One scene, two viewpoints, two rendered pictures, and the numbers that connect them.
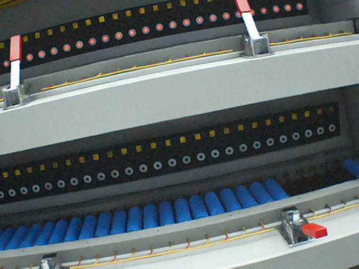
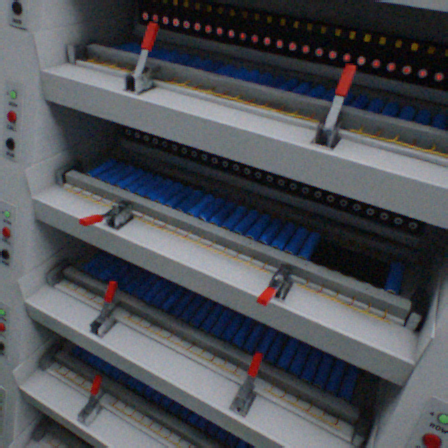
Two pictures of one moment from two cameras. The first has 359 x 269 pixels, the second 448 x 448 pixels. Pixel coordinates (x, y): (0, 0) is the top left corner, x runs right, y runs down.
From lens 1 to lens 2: 0.26 m
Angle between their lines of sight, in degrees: 33
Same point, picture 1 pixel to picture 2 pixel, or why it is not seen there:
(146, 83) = (221, 126)
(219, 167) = (291, 198)
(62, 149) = not seen: hidden behind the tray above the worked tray
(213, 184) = (276, 208)
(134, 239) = (182, 221)
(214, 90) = (267, 155)
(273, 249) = (254, 286)
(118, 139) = not seen: hidden behind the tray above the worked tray
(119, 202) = (205, 184)
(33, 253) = (117, 194)
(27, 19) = not seen: outside the picture
